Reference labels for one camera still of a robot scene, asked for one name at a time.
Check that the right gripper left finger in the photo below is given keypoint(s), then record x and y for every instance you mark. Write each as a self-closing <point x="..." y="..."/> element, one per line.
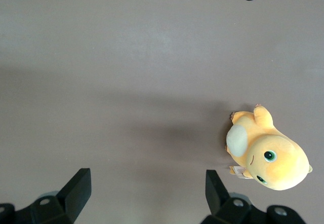
<point x="73" y="196"/>

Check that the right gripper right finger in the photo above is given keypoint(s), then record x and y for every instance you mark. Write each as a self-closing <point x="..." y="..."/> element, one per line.
<point x="217" y="198"/>

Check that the orange plush toy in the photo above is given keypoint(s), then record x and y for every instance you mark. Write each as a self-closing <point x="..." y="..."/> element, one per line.
<point x="276" y="158"/>

